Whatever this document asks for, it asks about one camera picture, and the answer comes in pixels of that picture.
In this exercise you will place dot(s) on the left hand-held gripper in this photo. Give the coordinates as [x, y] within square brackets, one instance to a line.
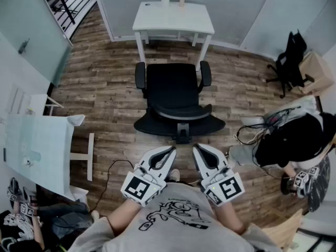
[137, 189]

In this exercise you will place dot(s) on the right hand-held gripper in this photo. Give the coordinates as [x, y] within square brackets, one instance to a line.
[227, 189]

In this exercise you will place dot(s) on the black mesh office chair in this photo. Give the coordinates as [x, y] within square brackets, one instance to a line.
[170, 88]

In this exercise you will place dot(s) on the person's right forearm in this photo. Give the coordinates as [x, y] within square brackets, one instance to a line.
[231, 219]

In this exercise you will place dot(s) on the person's left forearm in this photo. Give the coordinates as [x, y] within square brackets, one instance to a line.
[123, 216]

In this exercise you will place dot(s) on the black high-back office chair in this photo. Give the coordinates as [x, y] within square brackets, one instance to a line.
[294, 62]

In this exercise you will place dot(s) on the person's white right shoe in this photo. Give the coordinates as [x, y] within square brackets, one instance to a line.
[174, 174]

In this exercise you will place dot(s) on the white table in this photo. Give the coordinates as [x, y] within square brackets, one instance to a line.
[90, 156]

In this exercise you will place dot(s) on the person's grey printed shirt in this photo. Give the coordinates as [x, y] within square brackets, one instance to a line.
[178, 235]

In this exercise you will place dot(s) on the black marble round table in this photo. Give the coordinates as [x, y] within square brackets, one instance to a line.
[320, 193]

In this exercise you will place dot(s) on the white metal rack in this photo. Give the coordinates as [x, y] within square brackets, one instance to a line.
[38, 101]

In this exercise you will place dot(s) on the beige wooden table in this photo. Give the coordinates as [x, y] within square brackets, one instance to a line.
[317, 72]

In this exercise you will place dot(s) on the white desk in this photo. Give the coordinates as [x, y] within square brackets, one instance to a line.
[173, 17]

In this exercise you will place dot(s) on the white radiator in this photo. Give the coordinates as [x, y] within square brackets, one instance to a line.
[18, 100]

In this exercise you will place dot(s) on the black metal railing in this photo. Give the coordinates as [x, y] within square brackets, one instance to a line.
[64, 6]

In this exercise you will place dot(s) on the frosted glass door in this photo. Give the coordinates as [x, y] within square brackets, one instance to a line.
[31, 22]

